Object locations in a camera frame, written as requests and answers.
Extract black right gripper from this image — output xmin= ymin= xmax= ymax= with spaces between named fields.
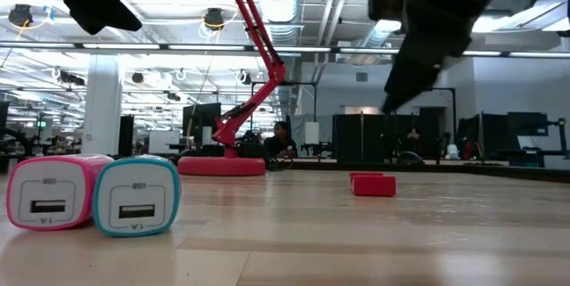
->
xmin=369 ymin=0 xmax=500 ymax=116

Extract red digital timer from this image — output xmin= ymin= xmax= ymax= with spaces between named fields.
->
xmin=348 ymin=170 xmax=397 ymax=198

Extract pink USB charger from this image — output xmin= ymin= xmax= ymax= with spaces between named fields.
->
xmin=4 ymin=153 xmax=115 ymax=233

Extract teal USB charger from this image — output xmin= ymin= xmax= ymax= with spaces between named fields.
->
xmin=92 ymin=155 xmax=183 ymax=238

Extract black ceiling dome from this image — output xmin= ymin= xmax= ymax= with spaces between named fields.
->
xmin=7 ymin=4 xmax=35 ymax=28
xmin=203 ymin=7 xmax=225 ymax=32

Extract white building column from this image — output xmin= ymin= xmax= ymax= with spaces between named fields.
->
xmin=81 ymin=53 xmax=122 ymax=157

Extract dark workstation equipment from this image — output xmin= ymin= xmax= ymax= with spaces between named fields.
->
xmin=457 ymin=110 xmax=570 ymax=169

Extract tall black speaker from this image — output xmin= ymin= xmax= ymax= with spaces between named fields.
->
xmin=118 ymin=115 xmax=135 ymax=157

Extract white panel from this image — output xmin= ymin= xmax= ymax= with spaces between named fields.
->
xmin=148 ymin=130 xmax=181 ymax=155

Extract black monitor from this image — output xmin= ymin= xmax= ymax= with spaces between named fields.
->
xmin=182 ymin=102 xmax=223 ymax=145

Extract red desk lamp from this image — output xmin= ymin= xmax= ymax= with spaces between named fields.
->
xmin=176 ymin=0 xmax=287 ymax=177

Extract black partition wall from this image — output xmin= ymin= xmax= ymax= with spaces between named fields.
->
xmin=332 ymin=113 xmax=446 ymax=165

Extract black aluminium table frame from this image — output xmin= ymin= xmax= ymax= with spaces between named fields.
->
xmin=0 ymin=154 xmax=570 ymax=184

